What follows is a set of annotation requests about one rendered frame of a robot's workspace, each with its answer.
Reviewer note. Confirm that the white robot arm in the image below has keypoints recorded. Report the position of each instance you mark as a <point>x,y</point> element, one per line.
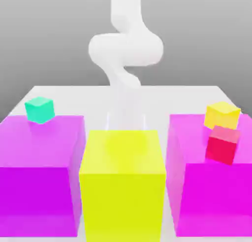
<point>126,47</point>

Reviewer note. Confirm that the small teal cube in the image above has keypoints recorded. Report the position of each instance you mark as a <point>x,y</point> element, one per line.
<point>40,110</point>

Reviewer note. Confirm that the small yellow cube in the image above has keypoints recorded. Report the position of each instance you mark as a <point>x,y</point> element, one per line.
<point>222,116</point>

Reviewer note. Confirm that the small red cube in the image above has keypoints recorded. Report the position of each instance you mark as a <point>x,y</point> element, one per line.
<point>221,149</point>

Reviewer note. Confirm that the large yellow box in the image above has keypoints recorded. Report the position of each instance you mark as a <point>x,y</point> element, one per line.
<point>122,187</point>

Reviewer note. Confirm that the large purple box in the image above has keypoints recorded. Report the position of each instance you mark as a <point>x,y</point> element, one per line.
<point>37,177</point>

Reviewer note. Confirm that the large magenta box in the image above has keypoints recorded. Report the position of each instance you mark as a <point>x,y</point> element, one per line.
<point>212,190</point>

